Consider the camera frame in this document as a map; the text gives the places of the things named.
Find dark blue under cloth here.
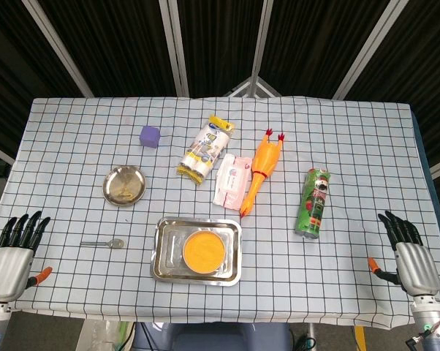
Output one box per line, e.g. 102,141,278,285
411,107,440,242

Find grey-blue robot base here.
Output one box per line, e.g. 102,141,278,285
132,323,292,351

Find orange rubber chicken toy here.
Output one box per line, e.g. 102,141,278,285
239,128,287,220

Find round steel plate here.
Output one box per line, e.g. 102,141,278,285
102,165,148,208

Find purple foam cube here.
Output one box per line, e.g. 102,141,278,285
138,125,160,149

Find pink wet wipes pack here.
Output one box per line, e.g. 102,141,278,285
212,154,254,210

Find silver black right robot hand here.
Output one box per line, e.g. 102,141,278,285
367,211,440,296

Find green Pringles can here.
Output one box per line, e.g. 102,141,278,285
294,167,332,241

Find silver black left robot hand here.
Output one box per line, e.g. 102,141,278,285
0,211,53,303

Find bowl of yellow powder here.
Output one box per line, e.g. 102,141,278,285
181,230,227,275

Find yellow white bag roll pack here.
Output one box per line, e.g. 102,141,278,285
175,114,236,186

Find white metal screen foot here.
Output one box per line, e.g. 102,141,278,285
223,75,283,99

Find white black-grid tablecloth table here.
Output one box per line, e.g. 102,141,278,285
0,95,440,328

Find rectangular steel tray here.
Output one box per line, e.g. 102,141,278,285
150,216,243,288

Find black folding screen white frame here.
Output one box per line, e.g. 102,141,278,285
0,0,440,191

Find small steel spoon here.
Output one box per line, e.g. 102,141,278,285
80,238,126,249

